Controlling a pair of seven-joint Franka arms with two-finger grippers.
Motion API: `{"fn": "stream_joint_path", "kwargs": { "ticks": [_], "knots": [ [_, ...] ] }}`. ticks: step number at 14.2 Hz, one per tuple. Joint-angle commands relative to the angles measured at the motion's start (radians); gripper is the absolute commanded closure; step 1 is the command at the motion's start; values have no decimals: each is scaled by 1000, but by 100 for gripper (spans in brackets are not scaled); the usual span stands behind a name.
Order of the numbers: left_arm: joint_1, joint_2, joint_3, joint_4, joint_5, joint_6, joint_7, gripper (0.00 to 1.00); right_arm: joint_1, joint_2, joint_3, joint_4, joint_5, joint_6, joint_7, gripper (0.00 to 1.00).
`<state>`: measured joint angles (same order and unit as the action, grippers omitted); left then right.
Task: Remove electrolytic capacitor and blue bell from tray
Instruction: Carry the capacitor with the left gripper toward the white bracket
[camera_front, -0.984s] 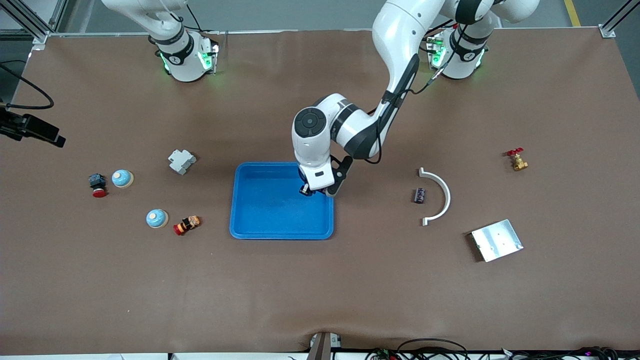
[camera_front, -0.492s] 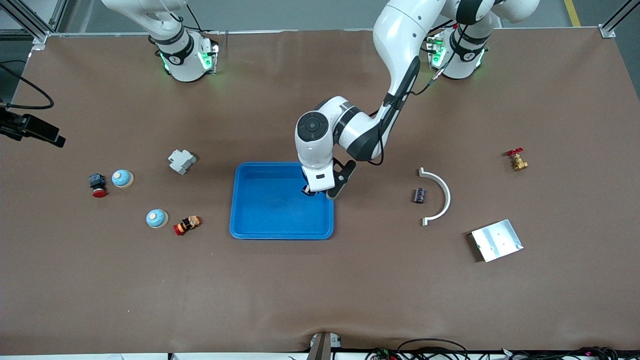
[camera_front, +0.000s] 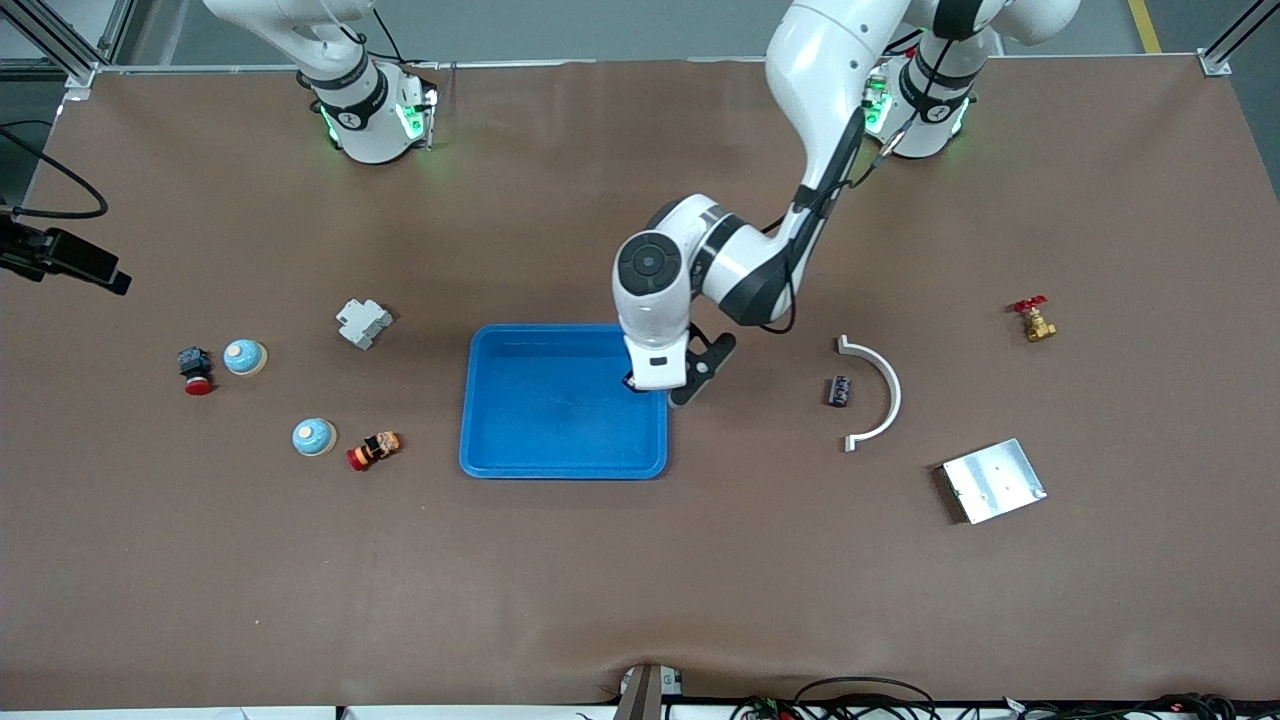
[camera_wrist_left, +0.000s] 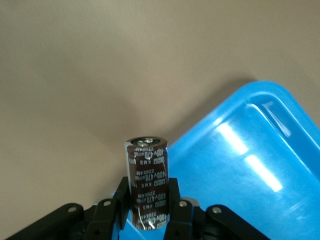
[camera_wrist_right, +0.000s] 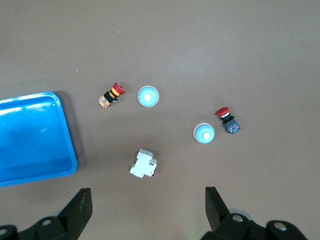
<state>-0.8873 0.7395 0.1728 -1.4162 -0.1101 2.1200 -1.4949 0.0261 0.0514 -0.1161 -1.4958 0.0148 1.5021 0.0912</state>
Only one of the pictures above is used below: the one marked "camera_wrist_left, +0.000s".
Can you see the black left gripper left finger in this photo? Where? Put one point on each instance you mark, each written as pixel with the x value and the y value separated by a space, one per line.
pixel 107 220

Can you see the black terminal block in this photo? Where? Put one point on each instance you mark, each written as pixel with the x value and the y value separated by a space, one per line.
pixel 147 180

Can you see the blue plastic tray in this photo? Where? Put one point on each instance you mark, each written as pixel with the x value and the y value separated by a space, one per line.
pixel 237 175

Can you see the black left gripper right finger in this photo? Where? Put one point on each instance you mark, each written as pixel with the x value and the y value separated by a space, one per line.
pixel 178 220

